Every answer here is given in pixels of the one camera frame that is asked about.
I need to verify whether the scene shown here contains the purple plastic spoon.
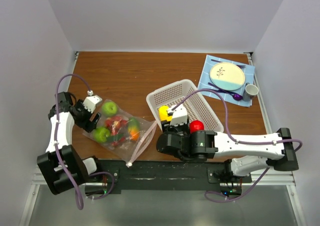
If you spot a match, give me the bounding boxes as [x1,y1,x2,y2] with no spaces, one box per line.
[207,82,243,101]

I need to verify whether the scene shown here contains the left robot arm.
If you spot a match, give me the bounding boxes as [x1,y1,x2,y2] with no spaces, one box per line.
[37,92,104,195]

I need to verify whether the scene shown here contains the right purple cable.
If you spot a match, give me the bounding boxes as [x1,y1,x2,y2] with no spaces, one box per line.
[170,88,303,202]

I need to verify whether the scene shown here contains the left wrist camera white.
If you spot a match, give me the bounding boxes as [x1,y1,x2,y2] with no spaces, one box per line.
[82,90,103,114]

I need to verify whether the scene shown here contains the white grey mug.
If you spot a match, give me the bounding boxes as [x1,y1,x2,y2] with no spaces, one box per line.
[242,83,259,102]

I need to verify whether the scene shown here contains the aluminium frame rail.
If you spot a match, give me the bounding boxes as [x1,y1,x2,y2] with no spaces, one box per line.
[243,51,306,226]

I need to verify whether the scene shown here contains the green fake apple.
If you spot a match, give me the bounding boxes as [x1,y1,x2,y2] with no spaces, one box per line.
[92,127,110,143]
[101,101,118,117]

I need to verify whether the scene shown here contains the green fake apple top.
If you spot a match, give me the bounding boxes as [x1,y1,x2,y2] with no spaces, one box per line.
[101,101,118,117]

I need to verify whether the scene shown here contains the round cream blue plate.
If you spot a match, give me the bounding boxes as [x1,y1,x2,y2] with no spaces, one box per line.
[209,62,246,91]

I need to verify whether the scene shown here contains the blue checked cloth napkin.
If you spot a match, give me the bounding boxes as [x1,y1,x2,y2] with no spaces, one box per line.
[197,55,255,107]

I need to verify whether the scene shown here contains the yellow fake lemon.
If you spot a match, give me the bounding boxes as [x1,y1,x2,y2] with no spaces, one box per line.
[158,105,172,122]

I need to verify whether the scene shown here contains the purple plastic knife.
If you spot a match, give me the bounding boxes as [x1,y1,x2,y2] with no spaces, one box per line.
[211,59,246,69]

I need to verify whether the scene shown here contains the green fake apple left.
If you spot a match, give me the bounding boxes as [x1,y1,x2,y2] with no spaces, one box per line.
[92,127,110,143]

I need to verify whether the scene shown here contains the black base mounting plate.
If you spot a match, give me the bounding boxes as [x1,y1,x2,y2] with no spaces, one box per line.
[97,159,240,193]

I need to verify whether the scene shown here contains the purple plastic fork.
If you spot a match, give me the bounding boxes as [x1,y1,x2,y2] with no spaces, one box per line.
[205,88,233,95]

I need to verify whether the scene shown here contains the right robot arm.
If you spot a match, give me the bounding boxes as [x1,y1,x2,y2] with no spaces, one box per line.
[156,120,299,182]

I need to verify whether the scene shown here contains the fake red grape bunch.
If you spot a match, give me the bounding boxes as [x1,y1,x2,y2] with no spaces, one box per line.
[104,116,128,147]

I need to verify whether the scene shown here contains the clear zip top bag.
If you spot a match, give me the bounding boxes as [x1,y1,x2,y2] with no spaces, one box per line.
[83,99,158,168]

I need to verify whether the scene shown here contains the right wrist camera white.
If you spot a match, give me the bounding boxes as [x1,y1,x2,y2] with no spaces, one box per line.
[167,104,188,126]

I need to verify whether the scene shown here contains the red fake apple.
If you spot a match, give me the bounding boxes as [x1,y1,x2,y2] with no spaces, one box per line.
[189,120,205,134]

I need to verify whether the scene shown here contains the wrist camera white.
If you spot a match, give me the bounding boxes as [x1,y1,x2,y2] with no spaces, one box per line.
[82,90,103,114]
[167,104,188,126]

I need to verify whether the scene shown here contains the white perforated plastic basket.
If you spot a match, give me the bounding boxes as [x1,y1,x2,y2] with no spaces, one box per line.
[146,79,224,132]

